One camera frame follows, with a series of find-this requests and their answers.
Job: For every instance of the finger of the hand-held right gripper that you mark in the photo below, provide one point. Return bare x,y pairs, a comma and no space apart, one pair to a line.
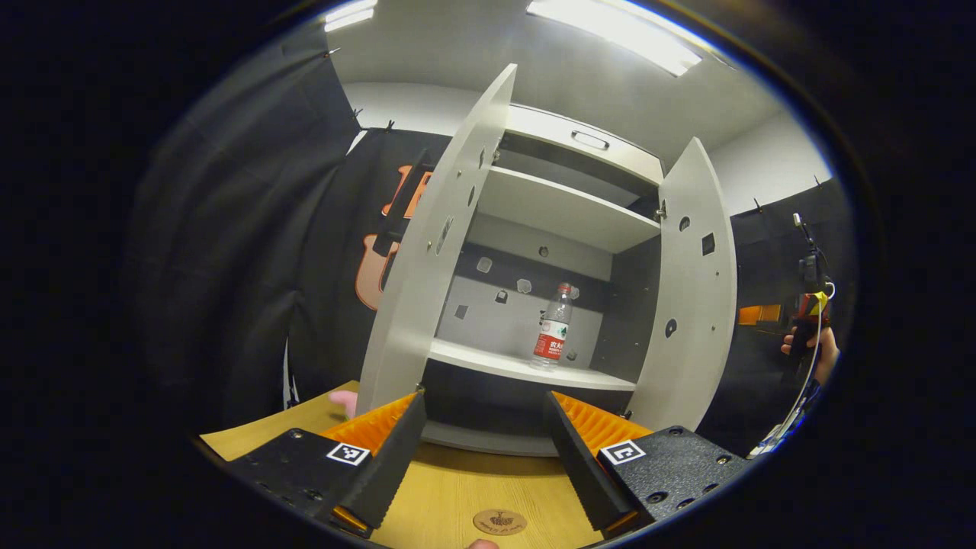
759,315

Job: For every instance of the narrow ceiling light strip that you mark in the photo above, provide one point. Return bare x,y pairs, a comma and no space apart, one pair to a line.
351,14

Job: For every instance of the pink object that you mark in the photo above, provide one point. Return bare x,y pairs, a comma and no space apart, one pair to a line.
345,402

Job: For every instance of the round wooden coaster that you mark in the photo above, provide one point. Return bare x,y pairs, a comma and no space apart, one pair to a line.
499,522

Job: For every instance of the large ceiling light panel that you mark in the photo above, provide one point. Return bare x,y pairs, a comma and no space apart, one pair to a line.
618,30

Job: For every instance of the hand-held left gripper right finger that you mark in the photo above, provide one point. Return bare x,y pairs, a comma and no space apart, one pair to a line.
583,473

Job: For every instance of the clear water bottle red label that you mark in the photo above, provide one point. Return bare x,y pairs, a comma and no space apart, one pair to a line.
550,343

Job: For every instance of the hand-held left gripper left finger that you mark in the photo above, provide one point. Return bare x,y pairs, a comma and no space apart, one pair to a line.
389,465

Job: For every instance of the white cabinet with shelves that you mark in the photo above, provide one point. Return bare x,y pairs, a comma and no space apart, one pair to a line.
549,206

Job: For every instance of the white cabinet door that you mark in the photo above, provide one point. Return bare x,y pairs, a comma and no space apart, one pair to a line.
412,305
686,343

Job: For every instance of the black backdrop cloth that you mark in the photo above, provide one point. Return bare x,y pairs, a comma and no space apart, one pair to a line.
229,267

